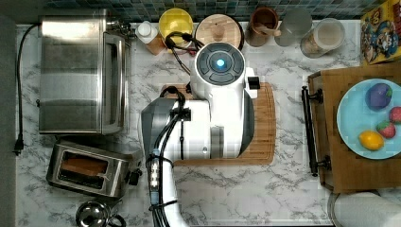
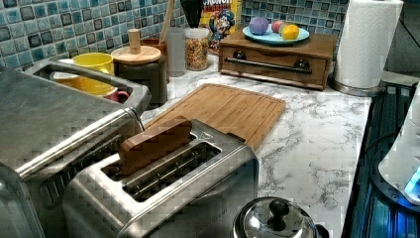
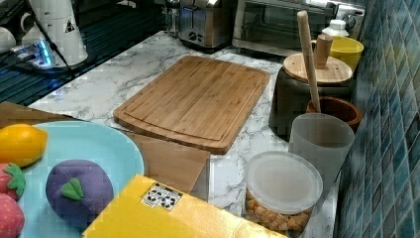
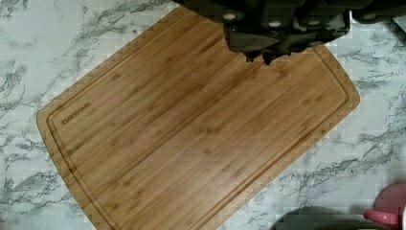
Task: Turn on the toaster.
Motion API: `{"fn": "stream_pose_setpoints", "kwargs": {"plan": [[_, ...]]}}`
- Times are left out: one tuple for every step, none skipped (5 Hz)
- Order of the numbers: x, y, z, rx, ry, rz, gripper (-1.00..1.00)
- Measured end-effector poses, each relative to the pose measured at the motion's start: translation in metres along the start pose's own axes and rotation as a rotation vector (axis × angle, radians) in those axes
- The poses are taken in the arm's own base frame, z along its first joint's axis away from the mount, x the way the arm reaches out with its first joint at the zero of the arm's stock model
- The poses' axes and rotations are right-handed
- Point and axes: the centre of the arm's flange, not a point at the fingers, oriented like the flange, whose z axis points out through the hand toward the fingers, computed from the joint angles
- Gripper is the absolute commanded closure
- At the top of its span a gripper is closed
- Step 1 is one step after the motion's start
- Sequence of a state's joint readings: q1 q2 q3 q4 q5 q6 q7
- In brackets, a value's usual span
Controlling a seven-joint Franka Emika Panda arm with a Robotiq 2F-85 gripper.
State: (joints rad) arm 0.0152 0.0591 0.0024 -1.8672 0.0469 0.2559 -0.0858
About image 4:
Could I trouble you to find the pink mug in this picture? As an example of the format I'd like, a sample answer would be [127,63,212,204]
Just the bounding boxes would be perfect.
[363,183,406,230]

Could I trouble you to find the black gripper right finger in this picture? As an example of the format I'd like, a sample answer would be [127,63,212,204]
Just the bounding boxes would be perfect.
[261,29,349,65]

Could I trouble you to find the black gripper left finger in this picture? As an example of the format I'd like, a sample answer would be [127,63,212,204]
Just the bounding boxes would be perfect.
[223,26,282,63]

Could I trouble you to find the bamboo cutting board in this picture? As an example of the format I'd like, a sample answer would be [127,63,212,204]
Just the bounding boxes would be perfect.
[37,7,359,230]

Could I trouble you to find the dark grey canister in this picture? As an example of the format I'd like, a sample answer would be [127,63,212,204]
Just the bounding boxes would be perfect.
[269,206,392,230]

